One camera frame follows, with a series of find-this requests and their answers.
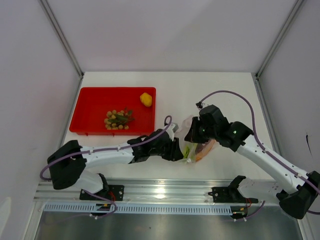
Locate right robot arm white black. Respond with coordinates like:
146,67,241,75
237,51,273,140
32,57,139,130
184,102,320,220

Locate slotted white cable duct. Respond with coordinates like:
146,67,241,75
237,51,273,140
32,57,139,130
43,202,233,216

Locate bunch of tan longans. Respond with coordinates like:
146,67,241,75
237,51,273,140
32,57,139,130
103,107,134,130

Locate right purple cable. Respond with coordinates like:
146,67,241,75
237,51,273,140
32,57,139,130
196,90,320,223

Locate yellow potato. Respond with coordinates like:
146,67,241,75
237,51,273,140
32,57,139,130
139,92,153,108

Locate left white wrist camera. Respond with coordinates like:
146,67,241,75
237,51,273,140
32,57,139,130
163,123,179,140

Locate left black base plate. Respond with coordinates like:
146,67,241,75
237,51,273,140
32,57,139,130
79,185,125,202

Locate right aluminium frame post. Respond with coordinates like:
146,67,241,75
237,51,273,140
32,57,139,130
255,0,307,81

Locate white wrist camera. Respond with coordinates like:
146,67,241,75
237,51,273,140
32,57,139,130
163,123,179,140
195,101,204,111

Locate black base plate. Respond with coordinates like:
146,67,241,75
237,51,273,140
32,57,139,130
207,186,259,204
79,185,125,202

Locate orange purple sweet potato slice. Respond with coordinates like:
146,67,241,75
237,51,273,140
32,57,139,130
194,139,216,162

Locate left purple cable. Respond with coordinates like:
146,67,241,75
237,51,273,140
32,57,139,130
39,114,173,221

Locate aluminium mounting rail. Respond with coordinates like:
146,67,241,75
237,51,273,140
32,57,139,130
33,177,307,206

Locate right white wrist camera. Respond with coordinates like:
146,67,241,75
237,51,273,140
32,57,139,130
195,101,204,111

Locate left aluminium frame post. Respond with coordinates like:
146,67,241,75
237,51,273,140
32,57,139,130
38,0,84,78

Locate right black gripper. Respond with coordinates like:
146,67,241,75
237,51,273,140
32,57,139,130
184,116,218,144

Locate purple cable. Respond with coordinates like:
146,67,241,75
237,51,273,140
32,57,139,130
196,90,320,223
39,114,173,221

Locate clear pink-dotted zip bag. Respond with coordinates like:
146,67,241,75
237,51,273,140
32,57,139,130
175,115,218,163

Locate green celery stalks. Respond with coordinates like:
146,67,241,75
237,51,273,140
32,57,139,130
182,143,195,163

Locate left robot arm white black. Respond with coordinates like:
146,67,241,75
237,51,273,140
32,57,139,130
47,130,184,200

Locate red plastic tray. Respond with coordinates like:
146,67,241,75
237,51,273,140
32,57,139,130
69,87,156,136

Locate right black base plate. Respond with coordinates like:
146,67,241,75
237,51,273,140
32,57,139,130
207,186,259,204

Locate aluminium frame post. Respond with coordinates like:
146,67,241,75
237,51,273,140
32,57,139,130
255,0,307,81
38,0,84,78

